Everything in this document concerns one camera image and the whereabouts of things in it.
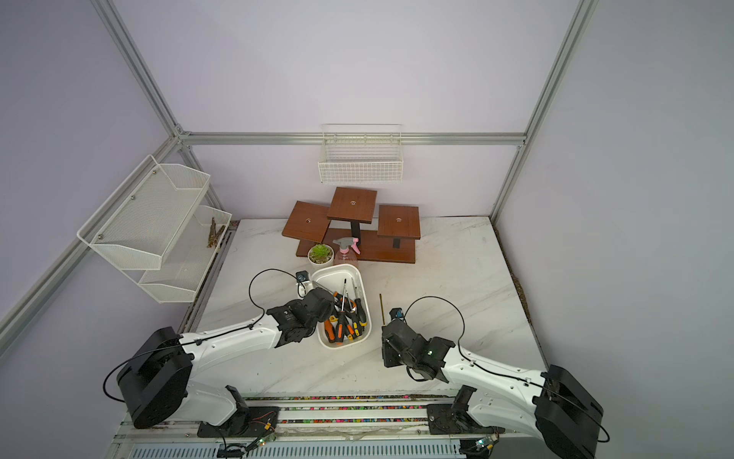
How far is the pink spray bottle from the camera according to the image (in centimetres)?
94

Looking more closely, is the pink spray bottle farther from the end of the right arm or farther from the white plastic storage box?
the end of the right arm

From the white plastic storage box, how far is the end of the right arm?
226mm

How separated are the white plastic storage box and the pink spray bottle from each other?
68mm

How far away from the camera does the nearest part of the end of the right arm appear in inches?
22.8

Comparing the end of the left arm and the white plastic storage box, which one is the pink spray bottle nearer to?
the white plastic storage box

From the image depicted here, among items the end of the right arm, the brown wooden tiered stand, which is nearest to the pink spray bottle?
the brown wooden tiered stand

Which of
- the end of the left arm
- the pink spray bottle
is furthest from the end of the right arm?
the pink spray bottle

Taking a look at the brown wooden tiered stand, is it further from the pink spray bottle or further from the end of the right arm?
the end of the right arm

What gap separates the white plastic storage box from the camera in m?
0.86

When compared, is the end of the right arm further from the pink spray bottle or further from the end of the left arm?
the pink spray bottle

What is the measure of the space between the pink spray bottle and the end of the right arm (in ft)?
1.19
